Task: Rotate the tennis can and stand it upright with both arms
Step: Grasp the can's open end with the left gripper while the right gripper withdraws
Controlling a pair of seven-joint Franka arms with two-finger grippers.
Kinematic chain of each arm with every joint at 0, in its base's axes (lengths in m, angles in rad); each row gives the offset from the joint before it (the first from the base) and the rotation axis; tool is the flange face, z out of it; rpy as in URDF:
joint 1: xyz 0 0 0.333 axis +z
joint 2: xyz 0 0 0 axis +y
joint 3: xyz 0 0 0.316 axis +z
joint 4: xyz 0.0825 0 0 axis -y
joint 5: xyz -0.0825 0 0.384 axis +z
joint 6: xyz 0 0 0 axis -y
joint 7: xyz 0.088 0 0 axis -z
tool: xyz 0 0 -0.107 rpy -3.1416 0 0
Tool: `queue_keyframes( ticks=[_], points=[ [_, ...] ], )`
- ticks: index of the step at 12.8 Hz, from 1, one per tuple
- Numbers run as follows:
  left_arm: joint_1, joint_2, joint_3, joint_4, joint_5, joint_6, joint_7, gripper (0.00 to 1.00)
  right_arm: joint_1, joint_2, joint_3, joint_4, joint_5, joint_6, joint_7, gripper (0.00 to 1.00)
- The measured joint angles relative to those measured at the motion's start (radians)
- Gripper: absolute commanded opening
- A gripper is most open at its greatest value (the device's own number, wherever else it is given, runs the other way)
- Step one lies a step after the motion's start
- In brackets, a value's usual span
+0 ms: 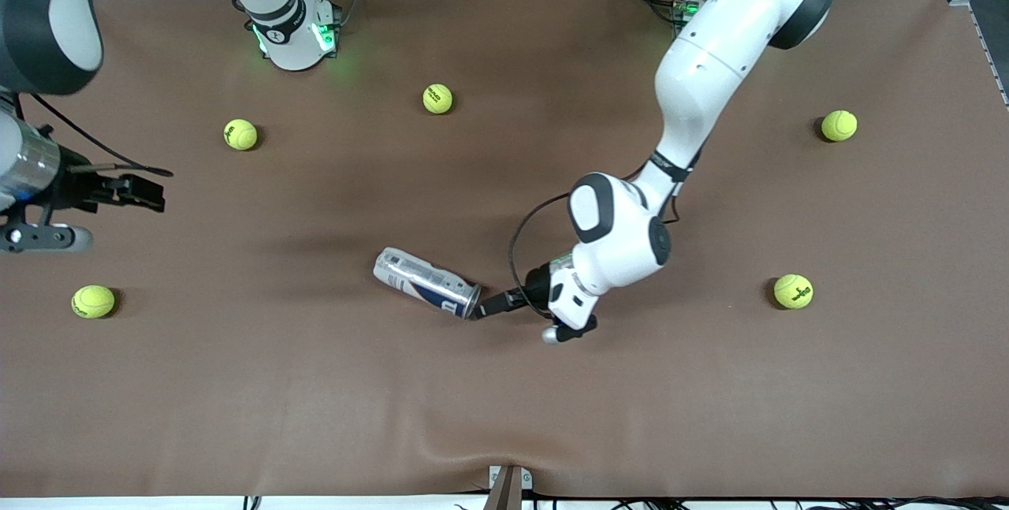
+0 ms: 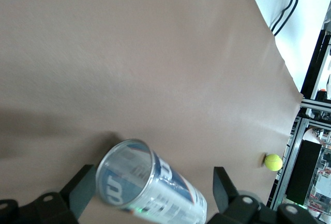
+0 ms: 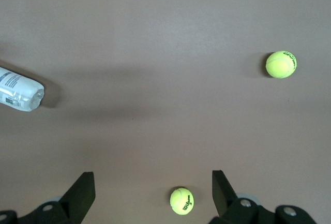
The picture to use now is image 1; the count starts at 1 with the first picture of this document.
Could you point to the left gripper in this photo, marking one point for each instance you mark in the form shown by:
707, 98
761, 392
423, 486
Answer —
537, 286

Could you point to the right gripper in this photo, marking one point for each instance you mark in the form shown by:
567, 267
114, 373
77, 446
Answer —
77, 183

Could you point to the silver blue drink can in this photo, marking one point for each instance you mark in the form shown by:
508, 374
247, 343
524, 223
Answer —
418, 277

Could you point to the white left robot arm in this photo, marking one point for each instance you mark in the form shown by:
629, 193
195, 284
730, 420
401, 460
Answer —
709, 61

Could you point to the yellow-green tennis ball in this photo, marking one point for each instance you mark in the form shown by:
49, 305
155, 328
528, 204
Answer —
793, 291
839, 125
93, 301
240, 134
437, 98

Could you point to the metal table edge clamp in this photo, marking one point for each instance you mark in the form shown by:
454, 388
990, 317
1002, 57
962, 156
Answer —
506, 486

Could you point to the brown table cover sheet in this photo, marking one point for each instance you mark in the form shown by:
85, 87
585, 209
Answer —
236, 384

